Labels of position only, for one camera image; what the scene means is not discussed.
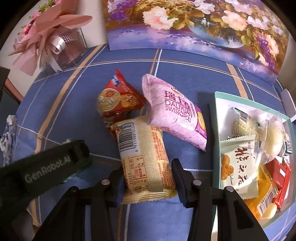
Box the yellow orange snack bag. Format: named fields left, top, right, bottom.
left=244, top=164, right=278, bottom=220

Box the red patterned wafer pack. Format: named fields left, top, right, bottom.
left=273, top=162, right=292, bottom=211

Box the white peach cake packet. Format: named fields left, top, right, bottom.
left=220, top=135, right=259, bottom=199

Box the small red snack box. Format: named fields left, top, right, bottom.
left=265, top=158, right=290, bottom=190

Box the white green cracker packet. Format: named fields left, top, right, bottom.
left=279, top=132, right=292, bottom=157

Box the clear white bun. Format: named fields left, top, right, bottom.
left=261, top=111, right=285, bottom=164

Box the beige bread packet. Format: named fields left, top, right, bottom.
left=111, top=115, right=177, bottom=204

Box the green round cookie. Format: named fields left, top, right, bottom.
left=231, top=108, right=260, bottom=136

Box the yellow jelly cup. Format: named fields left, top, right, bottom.
left=261, top=203, right=278, bottom=219

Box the blue white crumpled wrapper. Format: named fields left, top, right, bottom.
left=1, top=115, right=17, bottom=166

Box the green white milk carton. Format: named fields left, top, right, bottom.
left=62, top=139, right=92, bottom=183

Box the white tray teal rim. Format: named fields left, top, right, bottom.
left=210, top=92, right=295, bottom=240

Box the red biscuit snack bag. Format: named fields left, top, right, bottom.
left=97, top=69, right=147, bottom=140

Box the pink swiss roll bag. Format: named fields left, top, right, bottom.
left=142, top=74, right=207, bottom=151

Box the pink flower bouquet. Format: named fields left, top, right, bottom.
left=9, top=1, right=92, bottom=76

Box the floral painting canvas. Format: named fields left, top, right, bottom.
left=102, top=0, right=289, bottom=83

